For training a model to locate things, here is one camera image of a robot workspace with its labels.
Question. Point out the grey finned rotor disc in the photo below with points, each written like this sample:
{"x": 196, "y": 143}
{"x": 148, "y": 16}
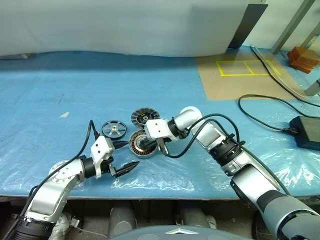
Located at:
{"x": 142, "y": 116}

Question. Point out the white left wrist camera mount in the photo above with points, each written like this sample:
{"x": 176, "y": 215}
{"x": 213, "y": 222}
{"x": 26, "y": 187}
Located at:
{"x": 101, "y": 146}

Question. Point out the black power adapter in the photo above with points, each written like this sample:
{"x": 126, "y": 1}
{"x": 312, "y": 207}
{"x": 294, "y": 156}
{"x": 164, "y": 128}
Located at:
{"x": 308, "y": 132}

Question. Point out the white wrapped bundle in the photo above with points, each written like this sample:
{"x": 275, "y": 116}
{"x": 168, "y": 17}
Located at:
{"x": 63, "y": 225}
{"x": 210, "y": 221}

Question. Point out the black spoked rotor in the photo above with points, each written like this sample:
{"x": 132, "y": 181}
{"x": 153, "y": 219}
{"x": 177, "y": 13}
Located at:
{"x": 114, "y": 128}

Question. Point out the orange translucent box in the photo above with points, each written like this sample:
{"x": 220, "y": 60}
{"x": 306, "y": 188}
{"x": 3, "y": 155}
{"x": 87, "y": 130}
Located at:
{"x": 302, "y": 60}

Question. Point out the grey robot torso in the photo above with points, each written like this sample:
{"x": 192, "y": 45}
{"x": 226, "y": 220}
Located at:
{"x": 150, "y": 233}

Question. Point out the yellow tape rectangle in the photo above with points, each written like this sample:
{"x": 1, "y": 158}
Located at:
{"x": 237, "y": 74}

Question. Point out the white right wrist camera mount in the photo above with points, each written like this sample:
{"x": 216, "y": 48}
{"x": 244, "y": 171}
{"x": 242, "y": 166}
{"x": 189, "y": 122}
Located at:
{"x": 157, "y": 128}

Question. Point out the silver motor housing copper windings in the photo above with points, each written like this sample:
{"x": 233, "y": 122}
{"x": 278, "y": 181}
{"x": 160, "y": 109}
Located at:
{"x": 136, "y": 148}

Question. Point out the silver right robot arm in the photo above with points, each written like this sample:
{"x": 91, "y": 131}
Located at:
{"x": 250, "y": 172}

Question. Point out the black upright panel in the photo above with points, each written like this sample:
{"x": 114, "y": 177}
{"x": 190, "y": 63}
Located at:
{"x": 247, "y": 25}

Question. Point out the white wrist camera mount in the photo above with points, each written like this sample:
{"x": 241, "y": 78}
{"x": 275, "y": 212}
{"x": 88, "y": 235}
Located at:
{"x": 101, "y": 146}
{"x": 157, "y": 128}

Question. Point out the grey rounded cylinder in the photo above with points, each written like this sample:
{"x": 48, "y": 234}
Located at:
{"x": 192, "y": 216}
{"x": 122, "y": 215}

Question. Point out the aluminium frame profile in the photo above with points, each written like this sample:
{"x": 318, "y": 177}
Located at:
{"x": 291, "y": 27}
{"x": 312, "y": 37}

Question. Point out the white backdrop sheet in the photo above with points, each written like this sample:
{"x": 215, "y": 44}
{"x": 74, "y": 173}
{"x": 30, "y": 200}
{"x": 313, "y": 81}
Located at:
{"x": 100, "y": 25}

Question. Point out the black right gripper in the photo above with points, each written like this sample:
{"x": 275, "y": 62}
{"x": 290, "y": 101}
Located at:
{"x": 153, "y": 143}

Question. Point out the white tape scrap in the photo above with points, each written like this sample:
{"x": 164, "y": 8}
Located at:
{"x": 65, "y": 114}

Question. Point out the grey metal post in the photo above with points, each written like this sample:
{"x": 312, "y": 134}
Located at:
{"x": 312, "y": 88}

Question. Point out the brown cardboard sheet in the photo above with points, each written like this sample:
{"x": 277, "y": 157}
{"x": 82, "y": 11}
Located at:
{"x": 225, "y": 85}

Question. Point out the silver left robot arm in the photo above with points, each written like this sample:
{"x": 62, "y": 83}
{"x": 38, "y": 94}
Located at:
{"x": 57, "y": 180}

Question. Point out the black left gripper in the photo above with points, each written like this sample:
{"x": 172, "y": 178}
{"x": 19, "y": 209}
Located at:
{"x": 112, "y": 167}

